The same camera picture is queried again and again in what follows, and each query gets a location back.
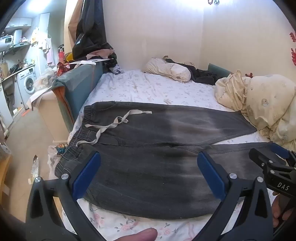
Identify teal padded bed footboard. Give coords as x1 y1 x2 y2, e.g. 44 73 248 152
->
52 61 103 133

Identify dark grey pants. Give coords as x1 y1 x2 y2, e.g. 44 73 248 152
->
54 101 279 220

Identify bed with floral sheet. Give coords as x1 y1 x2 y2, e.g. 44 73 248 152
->
47 69 275 241

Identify red wall decoration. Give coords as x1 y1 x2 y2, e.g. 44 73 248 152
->
289 32 296 68

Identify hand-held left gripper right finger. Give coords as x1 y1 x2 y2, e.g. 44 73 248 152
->
197 151 276 241

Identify person's left hand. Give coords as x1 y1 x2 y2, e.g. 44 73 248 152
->
122 227 158 241

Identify cream bear print comforter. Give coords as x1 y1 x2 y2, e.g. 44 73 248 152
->
215 70 296 149

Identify red packages pile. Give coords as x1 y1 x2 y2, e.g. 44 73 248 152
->
56 45 77 76

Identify person's right hand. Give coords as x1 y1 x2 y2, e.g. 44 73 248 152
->
271 197 292 229

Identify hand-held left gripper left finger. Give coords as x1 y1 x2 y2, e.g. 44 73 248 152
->
25 151 109 241

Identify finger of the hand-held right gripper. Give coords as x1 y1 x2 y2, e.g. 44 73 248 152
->
271 143 296 166
249 148 286 172

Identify cream floral pillow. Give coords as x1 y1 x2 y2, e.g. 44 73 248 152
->
144 57 192 83

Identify dark clothes heap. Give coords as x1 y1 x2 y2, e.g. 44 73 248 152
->
164 58 223 86

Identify clear plastic wrapper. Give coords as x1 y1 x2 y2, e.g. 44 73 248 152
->
31 155 40 184

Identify white paper sheet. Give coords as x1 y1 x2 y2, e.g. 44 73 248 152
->
69 58 110 65

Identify clear plastic bag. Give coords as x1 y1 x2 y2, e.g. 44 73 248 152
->
34 67 57 88

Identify hanging dark clothes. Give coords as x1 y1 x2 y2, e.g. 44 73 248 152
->
71 0 114 61

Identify white wall cabinet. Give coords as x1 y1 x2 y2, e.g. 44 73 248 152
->
5 13 50 29

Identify white washing machine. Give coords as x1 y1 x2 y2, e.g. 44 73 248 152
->
16 65 38 96

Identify teal headboard cushion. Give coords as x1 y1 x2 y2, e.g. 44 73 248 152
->
208 63 233 79

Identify wooden table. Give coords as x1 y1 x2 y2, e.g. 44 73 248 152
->
0 152 12 200

